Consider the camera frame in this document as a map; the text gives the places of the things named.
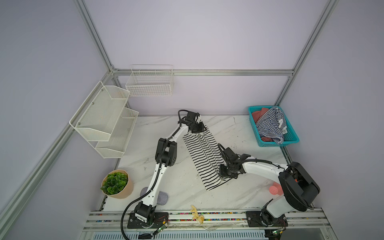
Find black white striped tank top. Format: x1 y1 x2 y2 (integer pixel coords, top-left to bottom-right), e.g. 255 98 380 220
183 130 230 191

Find navy striped tank top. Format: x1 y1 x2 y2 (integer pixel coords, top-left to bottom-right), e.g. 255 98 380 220
256 107 288 145

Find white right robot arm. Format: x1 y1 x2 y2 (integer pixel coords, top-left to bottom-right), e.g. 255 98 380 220
218 144 321 227

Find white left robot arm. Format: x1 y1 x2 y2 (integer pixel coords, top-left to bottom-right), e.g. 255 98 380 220
134 110 206 225

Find red tank top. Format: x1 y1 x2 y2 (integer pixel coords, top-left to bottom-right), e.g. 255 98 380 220
252 108 269 124

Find yellow banana toy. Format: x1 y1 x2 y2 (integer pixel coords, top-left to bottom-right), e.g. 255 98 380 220
190 205 205 225

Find teal plastic basket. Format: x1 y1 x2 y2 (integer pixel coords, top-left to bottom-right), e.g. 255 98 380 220
248 106 299 147

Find grey felt pouch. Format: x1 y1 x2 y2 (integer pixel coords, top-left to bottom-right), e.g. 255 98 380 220
140 187 169 206

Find white mesh two-tier shelf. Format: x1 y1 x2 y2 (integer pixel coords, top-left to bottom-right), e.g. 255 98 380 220
69 82 139 159

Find potted green plant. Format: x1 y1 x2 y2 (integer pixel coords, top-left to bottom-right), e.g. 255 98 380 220
100 170 134 199

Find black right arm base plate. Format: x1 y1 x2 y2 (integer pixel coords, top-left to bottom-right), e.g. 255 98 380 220
246 200 288 228

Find white wire wall basket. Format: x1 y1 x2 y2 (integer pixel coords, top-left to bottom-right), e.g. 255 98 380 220
126 65 174 97

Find aluminium frame rail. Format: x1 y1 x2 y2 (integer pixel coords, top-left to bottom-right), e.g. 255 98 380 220
114 69 294 77

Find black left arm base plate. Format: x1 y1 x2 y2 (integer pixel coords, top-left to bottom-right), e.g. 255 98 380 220
126 212 169 229

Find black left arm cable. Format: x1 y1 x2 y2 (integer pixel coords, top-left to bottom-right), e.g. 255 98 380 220
119 167 163 240

